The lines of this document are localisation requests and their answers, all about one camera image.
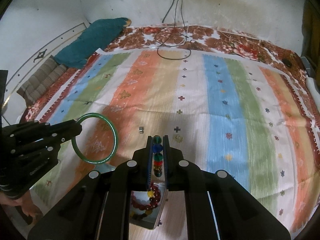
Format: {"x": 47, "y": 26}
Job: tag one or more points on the grey folded blanket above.
{"x": 38, "y": 84}

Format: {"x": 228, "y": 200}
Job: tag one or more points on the teal pillow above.
{"x": 97, "y": 36}

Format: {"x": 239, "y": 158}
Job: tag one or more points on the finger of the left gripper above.
{"x": 63, "y": 131}

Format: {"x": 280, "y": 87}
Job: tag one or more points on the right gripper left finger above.
{"x": 98, "y": 206}

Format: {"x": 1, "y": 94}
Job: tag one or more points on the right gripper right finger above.
{"x": 217, "y": 206}

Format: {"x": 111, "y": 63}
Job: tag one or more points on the person left hand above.
{"x": 25, "y": 202}

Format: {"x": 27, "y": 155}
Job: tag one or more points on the silver metal tin box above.
{"x": 146, "y": 206}

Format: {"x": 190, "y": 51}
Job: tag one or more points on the green jade bangle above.
{"x": 115, "y": 139}

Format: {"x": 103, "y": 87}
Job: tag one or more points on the striped colourful cloth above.
{"x": 200, "y": 117}

